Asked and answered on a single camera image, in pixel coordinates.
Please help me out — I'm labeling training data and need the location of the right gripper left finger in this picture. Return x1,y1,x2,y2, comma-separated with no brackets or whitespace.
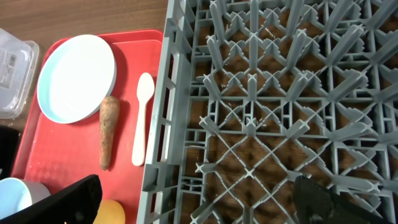
1,174,103,224

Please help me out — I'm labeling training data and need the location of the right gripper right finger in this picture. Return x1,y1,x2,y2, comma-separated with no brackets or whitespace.
293,175,386,224

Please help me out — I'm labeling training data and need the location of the yellow plastic cup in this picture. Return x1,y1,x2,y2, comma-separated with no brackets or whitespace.
93,200,126,224

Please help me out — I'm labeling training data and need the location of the small light blue bowl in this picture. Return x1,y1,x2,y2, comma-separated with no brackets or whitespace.
0,177,50,219

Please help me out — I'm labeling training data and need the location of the brown carrot piece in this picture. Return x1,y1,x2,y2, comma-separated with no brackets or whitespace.
99,96,120,170

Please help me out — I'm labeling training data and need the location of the black waste tray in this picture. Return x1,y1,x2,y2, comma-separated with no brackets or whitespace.
0,125,21,179

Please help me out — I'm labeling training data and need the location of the grey dishwasher rack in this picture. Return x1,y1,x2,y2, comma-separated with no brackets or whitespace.
136,0,397,223

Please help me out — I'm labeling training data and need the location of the large light blue plate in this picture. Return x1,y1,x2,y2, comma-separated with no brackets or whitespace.
37,34,117,124

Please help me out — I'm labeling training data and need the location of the white plastic spoon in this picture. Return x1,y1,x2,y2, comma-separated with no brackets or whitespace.
132,72,155,166

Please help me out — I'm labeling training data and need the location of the clear plastic bin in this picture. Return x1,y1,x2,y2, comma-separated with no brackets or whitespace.
1,29,40,119

